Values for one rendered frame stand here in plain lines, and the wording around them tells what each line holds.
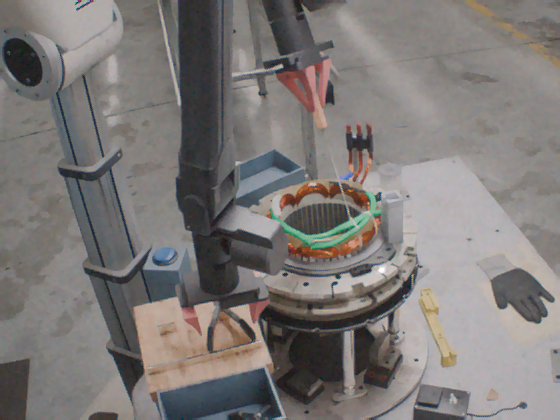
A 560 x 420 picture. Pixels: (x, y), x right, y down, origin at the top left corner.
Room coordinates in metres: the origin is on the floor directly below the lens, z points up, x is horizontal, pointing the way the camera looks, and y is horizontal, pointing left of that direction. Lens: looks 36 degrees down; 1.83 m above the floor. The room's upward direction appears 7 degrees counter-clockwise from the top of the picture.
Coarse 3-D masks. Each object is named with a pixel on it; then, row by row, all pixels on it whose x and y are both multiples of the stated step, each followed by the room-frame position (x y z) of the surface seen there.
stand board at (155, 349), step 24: (144, 312) 0.84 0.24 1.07; (168, 312) 0.83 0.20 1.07; (240, 312) 0.82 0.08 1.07; (144, 336) 0.78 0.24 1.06; (168, 336) 0.78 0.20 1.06; (192, 336) 0.77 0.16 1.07; (216, 336) 0.77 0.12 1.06; (240, 336) 0.76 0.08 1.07; (144, 360) 0.73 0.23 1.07; (168, 360) 0.72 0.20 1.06; (216, 360) 0.71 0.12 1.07; (240, 360) 0.71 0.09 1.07; (264, 360) 0.70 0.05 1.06; (168, 384) 0.67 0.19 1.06
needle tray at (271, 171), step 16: (256, 160) 1.29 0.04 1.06; (272, 160) 1.31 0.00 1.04; (288, 160) 1.27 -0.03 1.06; (240, 176) 1.27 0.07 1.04; (256, 176) 1.27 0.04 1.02; (272, 176) 1.27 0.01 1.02; (288, 176) 1.20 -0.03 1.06; (304, 176) 1.22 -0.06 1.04; (240, 192) 1.22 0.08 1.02; (256, 192) 1.16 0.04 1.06; (272, 192) 1.18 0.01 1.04
